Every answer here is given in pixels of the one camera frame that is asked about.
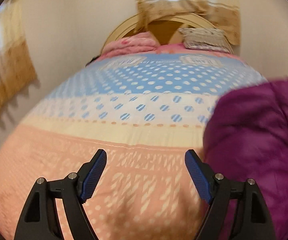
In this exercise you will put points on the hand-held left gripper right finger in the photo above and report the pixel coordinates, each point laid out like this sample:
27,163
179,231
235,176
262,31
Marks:
197,173

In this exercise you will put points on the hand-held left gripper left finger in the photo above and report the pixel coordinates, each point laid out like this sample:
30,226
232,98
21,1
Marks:
94,172

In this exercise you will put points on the purple hooded jacket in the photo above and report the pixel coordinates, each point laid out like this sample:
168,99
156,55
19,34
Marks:
256,135

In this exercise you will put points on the pastel dotted bedspread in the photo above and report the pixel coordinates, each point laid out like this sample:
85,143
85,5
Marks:
134,130

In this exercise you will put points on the pink bed sheet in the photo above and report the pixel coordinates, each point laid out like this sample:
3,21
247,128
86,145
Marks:
171,48

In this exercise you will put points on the beige floral curtain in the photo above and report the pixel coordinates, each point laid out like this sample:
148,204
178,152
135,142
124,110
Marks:
184,7
6,75

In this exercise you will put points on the pink folded blanket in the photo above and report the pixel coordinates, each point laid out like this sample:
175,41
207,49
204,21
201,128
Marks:
131,43

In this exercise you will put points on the grey patterned pillow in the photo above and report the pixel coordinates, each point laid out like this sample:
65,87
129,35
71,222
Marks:
204,38

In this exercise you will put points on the cream wooden headboard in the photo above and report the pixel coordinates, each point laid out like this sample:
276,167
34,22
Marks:
124,26

